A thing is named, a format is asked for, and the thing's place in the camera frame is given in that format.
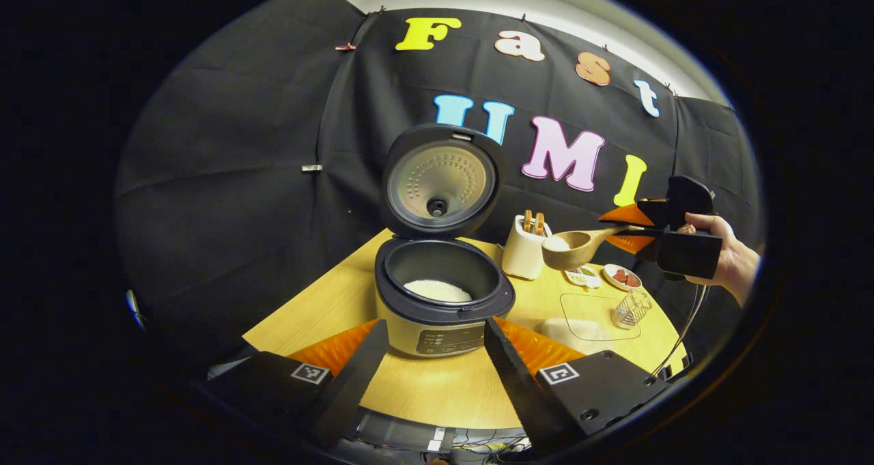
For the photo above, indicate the small white rice portion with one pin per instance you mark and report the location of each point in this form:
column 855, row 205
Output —
column 556, row 243

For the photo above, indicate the black backdrop cloth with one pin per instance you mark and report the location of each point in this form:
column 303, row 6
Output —
column 239, row 178

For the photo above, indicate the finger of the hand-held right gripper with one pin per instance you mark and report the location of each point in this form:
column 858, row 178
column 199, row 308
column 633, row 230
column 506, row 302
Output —
column 689, row 253
column 686, row 199

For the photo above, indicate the toasted bread slice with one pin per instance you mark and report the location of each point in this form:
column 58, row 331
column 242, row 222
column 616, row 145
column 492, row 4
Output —
column 539, row 223
column 528, row 220

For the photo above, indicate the white toaster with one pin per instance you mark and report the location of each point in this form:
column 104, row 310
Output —
column 522, row 257

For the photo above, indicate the dark rice cooker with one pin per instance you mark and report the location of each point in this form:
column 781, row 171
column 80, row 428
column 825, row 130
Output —
column 437, row 178

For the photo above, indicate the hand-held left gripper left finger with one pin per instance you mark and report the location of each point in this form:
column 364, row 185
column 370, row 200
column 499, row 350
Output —
column 355, row 383

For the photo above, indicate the white round plate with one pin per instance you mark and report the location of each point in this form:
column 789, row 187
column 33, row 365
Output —
column 608, row 278

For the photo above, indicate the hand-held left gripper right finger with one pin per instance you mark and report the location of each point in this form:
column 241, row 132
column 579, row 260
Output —
column 519, row 390

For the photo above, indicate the red meat slice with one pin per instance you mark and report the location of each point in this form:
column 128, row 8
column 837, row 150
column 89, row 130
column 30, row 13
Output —
column 620, row 276
column 633, row 280

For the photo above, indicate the clear plastic container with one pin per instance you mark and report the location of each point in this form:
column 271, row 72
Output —
column 594, row 308

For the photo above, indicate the wooden spoon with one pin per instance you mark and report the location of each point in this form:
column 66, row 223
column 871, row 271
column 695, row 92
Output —
column 584, row 250

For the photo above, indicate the white rice heap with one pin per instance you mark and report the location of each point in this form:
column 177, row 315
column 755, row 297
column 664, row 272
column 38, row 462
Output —
column 437, row 291

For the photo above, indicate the white divided dish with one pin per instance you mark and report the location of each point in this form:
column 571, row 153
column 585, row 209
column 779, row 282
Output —
column 588, row 279

